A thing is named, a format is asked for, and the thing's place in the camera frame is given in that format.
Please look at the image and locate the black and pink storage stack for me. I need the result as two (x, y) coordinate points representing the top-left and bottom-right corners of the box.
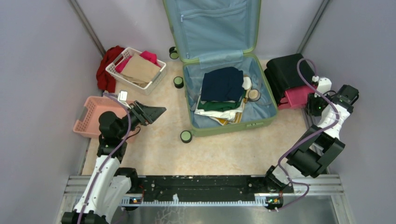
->
(264, 53), (314, 110)

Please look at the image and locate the green hard-shell suitcase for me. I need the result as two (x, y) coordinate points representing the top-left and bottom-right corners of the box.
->
(163, 0), (278, 143)

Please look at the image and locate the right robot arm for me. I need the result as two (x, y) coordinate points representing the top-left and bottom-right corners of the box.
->
(284, 84), (359, 178)

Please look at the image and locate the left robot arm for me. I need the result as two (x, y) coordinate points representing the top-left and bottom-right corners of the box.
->
(61, 101), (166, 224)

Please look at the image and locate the white plastic basket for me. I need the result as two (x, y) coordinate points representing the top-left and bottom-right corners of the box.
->
(106, 47), (167, 96)

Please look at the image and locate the tan folded cloth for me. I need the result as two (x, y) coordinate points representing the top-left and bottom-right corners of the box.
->
(120, 54), (161, 88)

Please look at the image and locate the red cloth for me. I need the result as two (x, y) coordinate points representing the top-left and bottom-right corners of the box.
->
(96, 45), (125, 93)

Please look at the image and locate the pink plastic basket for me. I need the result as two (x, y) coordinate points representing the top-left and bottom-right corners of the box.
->
(73, 96), (126, 139)

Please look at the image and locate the magenta cloth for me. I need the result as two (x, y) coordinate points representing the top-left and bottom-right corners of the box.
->
(115, 51), (161, 73)

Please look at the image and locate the green folded garment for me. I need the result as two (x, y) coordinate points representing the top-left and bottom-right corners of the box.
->
(197, 91), (246, 112)

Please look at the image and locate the navy blue folded garment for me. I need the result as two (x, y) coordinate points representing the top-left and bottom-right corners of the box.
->
(201, 67), (244, 102)

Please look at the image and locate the yellow patterned garment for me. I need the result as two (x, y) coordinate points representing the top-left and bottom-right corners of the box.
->
(213, 111), (243, 126)

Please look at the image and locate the white folded garment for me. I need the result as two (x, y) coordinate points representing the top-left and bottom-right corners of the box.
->
(194, 100), (245, 121)

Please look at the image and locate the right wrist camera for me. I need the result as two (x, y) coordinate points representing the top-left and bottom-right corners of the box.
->
(311, 76), (332, 95)

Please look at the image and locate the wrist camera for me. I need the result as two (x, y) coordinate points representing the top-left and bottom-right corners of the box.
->
(311, 76), (332, 95)
(117, 90), (128, 102)

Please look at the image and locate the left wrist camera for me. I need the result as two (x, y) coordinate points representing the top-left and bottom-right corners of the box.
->
(117, 90), (128, 102)

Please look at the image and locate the right aluminium corner post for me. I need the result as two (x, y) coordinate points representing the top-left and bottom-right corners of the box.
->
(297, 0), (331, 53)

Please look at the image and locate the aluminium corner post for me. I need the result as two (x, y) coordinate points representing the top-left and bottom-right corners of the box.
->
(297, 0), (331, 53)
(68, 0), (106, 56)

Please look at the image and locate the left aluminium corner post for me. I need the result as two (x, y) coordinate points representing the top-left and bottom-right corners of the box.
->
(68, 0), (106, 56)

